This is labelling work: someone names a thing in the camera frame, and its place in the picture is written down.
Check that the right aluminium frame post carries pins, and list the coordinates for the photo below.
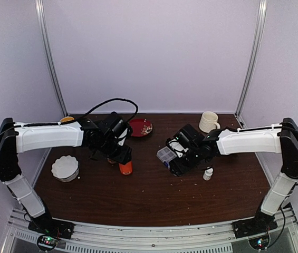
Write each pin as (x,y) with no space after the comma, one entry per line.
(257,40)

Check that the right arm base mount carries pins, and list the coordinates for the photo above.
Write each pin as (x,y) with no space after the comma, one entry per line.
(256,229)

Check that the aluminium frame post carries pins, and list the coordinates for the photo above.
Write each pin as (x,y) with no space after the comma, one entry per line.
(257,40)
(48,54)

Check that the white scalloped bowl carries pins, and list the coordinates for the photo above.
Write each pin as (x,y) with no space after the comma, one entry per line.
(65,169)

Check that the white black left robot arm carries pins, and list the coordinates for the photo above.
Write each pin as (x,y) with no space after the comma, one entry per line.
(19,138)

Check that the orange pill bottle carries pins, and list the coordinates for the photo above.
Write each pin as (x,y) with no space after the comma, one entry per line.
(126,169)

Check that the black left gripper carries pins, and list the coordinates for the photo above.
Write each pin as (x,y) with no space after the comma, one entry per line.
(122,158)

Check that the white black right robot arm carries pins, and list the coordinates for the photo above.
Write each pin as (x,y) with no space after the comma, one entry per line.
(279,139)

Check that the cream ribbed mug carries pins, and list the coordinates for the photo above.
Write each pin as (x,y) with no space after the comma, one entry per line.
(209,122)

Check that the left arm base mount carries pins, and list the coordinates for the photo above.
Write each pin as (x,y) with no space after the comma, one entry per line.
(51,230)

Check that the red floral plate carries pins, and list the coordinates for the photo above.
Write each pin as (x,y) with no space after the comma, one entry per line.
(140,127)

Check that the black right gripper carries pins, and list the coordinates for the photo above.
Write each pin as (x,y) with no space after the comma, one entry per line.
(179,169)

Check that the left aluminium frame post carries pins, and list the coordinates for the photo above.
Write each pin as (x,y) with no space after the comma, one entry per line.
(48,54)

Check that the yellow interior patterned mug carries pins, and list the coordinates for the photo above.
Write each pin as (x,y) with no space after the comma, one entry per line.
(67,119)

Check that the grey lid pill bottle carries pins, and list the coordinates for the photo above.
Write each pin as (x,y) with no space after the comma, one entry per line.
(111,161)

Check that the white pill bottle near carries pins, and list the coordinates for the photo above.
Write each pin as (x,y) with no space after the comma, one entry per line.
(208,173)

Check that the clear plastic pill organizer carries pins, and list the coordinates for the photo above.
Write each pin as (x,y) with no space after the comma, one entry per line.
(165,155)

